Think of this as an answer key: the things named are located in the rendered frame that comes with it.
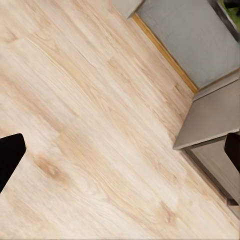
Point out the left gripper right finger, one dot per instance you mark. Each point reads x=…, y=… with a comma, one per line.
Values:
x=232, y=149

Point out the dishwasher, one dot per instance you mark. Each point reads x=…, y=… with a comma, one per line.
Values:
x=211, y=157

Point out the fixed window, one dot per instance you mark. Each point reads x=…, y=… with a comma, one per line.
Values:
x=200, y=39

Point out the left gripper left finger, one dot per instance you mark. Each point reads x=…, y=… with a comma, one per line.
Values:
x=12, y=150

